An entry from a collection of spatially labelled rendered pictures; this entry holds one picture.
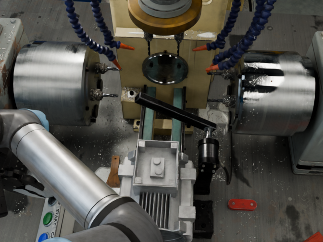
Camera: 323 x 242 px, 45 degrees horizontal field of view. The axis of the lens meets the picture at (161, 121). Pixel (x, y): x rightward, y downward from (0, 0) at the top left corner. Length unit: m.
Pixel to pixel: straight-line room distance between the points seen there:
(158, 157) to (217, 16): 0.51
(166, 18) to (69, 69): 0.31
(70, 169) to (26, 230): 0.63
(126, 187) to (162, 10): 0.43
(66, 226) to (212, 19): 0.74
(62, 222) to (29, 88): 0.38
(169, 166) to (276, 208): 0.46
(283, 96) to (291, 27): 0.73
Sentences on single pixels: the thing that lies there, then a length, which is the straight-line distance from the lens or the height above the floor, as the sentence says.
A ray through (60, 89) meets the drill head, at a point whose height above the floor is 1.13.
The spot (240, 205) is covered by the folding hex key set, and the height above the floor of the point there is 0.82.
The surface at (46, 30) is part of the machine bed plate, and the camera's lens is 1.74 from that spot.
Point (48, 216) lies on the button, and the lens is 0.97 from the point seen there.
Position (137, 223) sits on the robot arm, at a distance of 0.55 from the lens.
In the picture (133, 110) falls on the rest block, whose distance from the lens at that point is 1.35.
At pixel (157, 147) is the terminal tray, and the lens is 0.97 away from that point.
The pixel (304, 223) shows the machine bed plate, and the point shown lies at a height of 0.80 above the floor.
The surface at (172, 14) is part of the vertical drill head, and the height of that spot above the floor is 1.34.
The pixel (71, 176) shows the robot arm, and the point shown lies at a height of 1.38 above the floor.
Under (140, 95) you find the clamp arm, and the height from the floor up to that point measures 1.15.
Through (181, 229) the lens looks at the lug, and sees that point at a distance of 0.92.
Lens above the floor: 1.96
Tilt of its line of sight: 57 degrees down
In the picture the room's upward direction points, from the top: straight up
